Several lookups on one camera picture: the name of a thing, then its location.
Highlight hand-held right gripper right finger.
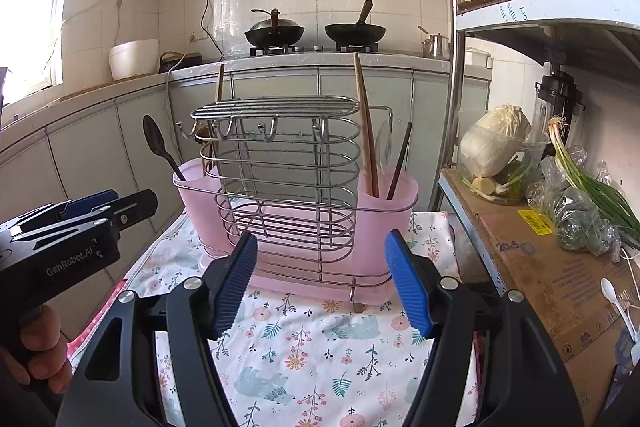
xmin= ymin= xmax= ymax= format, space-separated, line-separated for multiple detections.
xmin=384 ymin=228 xmax=584 ymax=427

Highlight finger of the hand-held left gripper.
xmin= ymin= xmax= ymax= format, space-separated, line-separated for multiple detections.
xmin=2 ymin=188 xmax=120 ymax=233
xmin=10 ymin=188 xmax=159 ymax=242

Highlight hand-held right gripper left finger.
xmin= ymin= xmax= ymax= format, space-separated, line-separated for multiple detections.
xmin=57 ymin=230 xmax=258 ymax=427

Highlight pink plastic utensil holder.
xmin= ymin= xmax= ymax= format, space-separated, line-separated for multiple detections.
xmin=172 ymin=157 xmax=420 ymax=303

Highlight black spoon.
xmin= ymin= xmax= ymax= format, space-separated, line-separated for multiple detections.
xmin=143 ymin=114 xmax=188 ymax=182

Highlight light brown wooden chopstick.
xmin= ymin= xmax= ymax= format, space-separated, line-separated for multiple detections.
xmin=361 ymin=89 xmax=381 ymax=198
xmin=353 ymin=53 xmax=377 ymax=198

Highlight dark brown chopstick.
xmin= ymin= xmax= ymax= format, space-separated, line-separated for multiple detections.
xmin=386 ymin=122 xmax=414 ymax=202

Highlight clear plastic spoon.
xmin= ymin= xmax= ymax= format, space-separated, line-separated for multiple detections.
xmin=374 ymin=119 xmax=397 ymax=178

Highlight metal wire utensil rack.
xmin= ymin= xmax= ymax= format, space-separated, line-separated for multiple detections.
xmin=176 ymin=96 xmax=393 ymax=308

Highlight person's left hand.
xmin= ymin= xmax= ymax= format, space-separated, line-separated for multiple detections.
xmin=19 ymin=305 xmax=74 ymax=394

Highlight grey kitchen counter cabinets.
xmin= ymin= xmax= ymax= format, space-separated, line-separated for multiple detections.
xmin=0 ymin=52 xmax=491 ymax=288

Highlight floral table cloth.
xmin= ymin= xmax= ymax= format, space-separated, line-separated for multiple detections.
xmin=122 ymin=209 xmax=481 ymax=427

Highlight white rice cooker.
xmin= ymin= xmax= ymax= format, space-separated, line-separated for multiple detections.
xmin=109 ymin=39 xmax=160 ymax=81

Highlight clear plastic bowl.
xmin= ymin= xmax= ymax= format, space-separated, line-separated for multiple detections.
xmin=457 ymin=107 xmax=551 ymax=206

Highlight black countertop appliance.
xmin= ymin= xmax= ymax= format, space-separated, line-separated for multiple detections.
xmin=159 ymin=52 xmax=203 ymax=74

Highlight napa cabbage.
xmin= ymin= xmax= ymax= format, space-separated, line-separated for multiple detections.
xmin=460 ymin=103 xmax=532 ymax=178

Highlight clear bag of vegetables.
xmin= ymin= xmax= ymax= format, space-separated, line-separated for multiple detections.
xmin=527 ymin=147 xmax=621 ymax=255

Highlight white plastic spoon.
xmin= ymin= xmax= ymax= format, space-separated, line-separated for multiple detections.
xmin=600 ymin=278 xmax=639 ymax=343

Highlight window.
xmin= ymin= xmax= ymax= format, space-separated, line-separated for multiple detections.
xmin=0 ymin=0 xmax=91 ymax=118

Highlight green onions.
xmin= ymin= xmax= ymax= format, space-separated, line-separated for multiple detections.
xmin=547 ymin=117 xmax=640 ymax=250

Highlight black wok with lid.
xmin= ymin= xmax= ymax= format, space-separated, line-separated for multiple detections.
xmin=244 ymin=8 xmax=306 ymax=48

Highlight metal storage shelf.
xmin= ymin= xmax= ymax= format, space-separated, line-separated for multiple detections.
xmin=437 ymin=0 xmax=640 ymax=298

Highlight gas stove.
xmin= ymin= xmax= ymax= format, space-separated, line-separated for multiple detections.
xmin=250 ymin=42 xmax=381 ymax=56

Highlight white counter container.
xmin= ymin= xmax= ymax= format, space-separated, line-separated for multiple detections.
xmin=465 ymin=47 xmax=493 ymax=68

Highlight black blender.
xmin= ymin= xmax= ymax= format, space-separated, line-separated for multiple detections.
xmin=532 ymin=71 xmax=586 ymax=142

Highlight steel kettle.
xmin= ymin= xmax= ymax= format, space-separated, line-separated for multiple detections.
xmin=429 ymin=33 xmax=451 ymax=60

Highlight white power cable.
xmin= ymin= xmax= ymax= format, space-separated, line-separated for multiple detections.
xmin=164 ymin=52 xmax=190 ymax=120

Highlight black wall power cable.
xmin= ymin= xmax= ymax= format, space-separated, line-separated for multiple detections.
xmin=201 ymin=0 xmax=224 ymax=60

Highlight black wok with wooden handle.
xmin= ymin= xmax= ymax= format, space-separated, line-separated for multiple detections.
xmin=325 ymin=0 xmax=387 ymax=46

